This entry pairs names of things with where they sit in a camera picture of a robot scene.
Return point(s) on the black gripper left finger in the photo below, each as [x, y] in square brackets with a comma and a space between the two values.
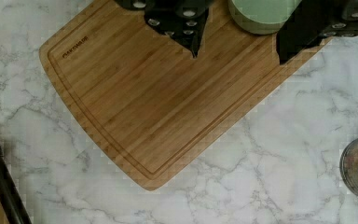
[181, 20]

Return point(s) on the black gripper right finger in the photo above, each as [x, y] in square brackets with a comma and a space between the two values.
[314, 20]

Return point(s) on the light green plate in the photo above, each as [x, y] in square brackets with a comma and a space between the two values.
[261, 17]

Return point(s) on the bamboo cutting board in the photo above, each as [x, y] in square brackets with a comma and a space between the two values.
[148, 103]

